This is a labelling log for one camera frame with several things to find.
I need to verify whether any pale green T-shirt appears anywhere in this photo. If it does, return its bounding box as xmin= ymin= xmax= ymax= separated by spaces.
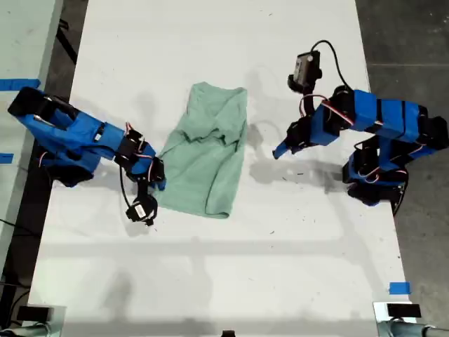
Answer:
xmin=151 ymin=81 xmax=248 ymax=220

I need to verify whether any long blue tape strip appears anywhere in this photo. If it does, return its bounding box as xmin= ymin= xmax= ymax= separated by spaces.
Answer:
xmin=0 ymin=78 xmax=41 ymax=91

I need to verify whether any pale side table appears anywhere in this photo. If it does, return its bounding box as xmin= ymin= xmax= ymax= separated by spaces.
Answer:
xmin=0 ymin=0 xmax=65 ymax=271

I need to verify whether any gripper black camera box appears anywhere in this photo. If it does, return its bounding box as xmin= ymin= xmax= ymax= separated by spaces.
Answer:
xmin=126 ymin=196 xmax=159 ymax=226
xmin=287 ymin=51 xmax=323 ymax=93

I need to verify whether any camera black stalk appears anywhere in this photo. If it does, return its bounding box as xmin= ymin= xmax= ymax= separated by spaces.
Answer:
xmin=300 ymin=89 xmax=316 ymax=119

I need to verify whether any black table frame bar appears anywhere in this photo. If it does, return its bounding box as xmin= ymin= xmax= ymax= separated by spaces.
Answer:
xmin=55 ymin=19 xmax=79 ymax=66

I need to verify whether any thin black floor cable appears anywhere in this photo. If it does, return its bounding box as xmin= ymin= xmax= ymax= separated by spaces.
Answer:
xmin=0 ymin=217 xmax=22 ymax=231

